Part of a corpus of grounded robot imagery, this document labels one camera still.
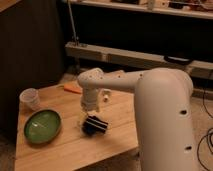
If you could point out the translucent white ceramic cup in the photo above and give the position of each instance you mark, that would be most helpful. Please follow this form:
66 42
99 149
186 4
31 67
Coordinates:
30 98

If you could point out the thin metal pole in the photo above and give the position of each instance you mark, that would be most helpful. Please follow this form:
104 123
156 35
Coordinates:
75 38

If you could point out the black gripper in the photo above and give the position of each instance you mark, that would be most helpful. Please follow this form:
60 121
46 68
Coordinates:
93 124

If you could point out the green ceramic bowl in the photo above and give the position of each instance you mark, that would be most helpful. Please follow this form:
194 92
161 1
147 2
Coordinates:
42 127

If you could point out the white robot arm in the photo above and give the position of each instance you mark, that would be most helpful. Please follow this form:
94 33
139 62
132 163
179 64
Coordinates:
162 114

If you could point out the small white cube object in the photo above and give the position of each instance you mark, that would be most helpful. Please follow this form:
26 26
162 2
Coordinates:
106 93

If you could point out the orange flat object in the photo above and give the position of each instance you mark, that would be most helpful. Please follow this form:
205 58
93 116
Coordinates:
72 88

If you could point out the upper wooden shelf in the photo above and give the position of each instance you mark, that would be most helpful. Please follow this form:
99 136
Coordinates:
148 6

